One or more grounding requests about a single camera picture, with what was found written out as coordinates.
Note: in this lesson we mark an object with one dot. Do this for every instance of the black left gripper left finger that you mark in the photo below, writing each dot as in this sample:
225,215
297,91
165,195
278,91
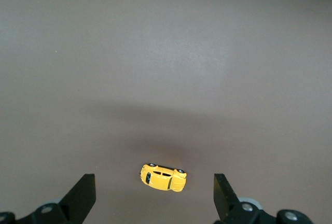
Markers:
77,200

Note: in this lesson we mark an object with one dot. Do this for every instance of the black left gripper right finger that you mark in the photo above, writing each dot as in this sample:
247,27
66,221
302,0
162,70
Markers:
228,203

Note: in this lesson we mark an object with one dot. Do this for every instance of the yellow beetle toy car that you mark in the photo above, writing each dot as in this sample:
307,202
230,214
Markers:
160,180

